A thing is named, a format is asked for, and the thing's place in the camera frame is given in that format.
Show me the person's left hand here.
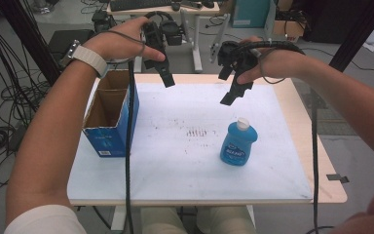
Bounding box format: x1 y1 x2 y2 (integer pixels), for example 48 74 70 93
83 16 168 65

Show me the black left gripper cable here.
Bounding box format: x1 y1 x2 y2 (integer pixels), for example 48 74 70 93
125 10 173 234

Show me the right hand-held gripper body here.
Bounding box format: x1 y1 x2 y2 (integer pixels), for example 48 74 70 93
208 14 261 83

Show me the person's right leg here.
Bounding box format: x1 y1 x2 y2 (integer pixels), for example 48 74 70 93
196 205 257 234

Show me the black metal frame post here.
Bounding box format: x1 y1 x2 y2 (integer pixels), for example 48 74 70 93
0 0 62 86
329 0 374 73

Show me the blue bottle with white cap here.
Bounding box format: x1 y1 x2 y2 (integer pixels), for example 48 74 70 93
219 117 259 167

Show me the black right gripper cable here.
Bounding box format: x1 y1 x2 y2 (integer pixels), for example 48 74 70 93
230 40 335 234

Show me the white sleeve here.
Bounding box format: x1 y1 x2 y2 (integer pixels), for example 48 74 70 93
3 204 88 234

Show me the person's leg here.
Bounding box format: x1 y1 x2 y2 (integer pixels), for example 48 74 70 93
139 207 189 234
196 205 257 234

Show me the black electronic device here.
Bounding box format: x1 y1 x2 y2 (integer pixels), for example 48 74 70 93
92 9 118 33

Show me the person's right hand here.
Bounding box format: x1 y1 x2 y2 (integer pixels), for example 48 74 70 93
236 34 310 86

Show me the thin grey left wrist cord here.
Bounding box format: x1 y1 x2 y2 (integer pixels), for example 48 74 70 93
101 29 147 64

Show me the white table leg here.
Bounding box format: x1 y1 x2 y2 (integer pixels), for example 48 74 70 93
110 205 128 232

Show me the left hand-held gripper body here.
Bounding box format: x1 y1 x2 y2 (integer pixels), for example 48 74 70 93
141 9 190 54

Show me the thin grey right wrist cord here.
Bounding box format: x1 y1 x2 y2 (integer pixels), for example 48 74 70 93
257 48 287 85

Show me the white table mat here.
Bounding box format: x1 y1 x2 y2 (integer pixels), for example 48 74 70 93
67 82 314 202

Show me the black computer case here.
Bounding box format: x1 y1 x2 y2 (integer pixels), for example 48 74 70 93
48 28 95 55

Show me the wristwatch with white band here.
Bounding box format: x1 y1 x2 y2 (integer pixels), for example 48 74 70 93
59 38 110 80

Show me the thin grey wrist cord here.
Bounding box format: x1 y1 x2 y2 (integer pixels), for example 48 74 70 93
101 29 147 64
257 48 287 85

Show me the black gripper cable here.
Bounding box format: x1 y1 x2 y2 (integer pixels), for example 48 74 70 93
230 40 335 234
125 10 173 234

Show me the brown cardboard box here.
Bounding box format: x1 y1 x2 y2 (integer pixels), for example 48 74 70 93
272 19 306 38

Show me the black tape strip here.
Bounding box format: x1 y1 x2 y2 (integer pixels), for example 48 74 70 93
325 174 351 184

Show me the light wooden background desk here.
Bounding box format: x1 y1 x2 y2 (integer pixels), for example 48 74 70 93
106 1 221 73

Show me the blue cardboard box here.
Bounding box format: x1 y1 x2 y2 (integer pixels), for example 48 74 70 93
82 68 140 159

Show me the teal box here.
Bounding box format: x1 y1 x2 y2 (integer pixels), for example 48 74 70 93
230 0 272 29

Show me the metal tread base plate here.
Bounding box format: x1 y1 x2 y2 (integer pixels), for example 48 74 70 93
293 79 358 137

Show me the person's left leg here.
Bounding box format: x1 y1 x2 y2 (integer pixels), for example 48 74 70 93
139 207 189 234

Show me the black keyboard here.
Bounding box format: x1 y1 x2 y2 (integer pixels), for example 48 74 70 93
109 0 173 13

